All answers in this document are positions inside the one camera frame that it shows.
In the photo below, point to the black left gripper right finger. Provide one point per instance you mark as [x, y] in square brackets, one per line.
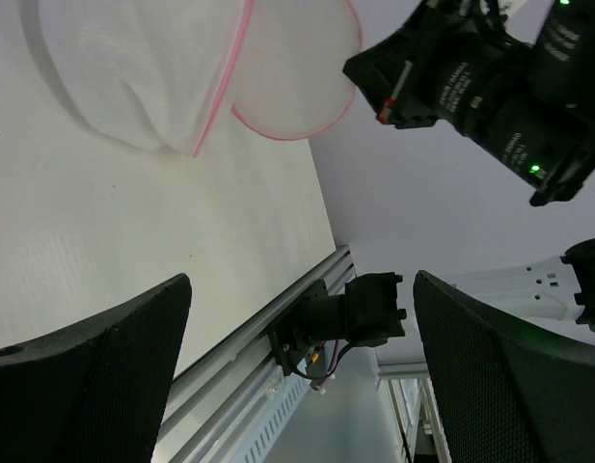
[506, 390]

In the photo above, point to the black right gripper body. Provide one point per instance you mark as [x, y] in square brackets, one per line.
[388, 73]

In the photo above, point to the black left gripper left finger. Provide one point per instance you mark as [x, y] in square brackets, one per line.
[96, 390]

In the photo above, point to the white mesh laundry bag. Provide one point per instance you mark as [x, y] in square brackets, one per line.
[156, 74]

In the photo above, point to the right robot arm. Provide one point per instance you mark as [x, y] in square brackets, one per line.
[530, 105]

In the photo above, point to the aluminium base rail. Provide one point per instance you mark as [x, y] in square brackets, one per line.
[213, 401]

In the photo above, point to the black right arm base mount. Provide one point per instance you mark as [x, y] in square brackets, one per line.
[364, 315]

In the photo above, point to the white slotted cable duct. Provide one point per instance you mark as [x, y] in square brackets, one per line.
[278, 407]

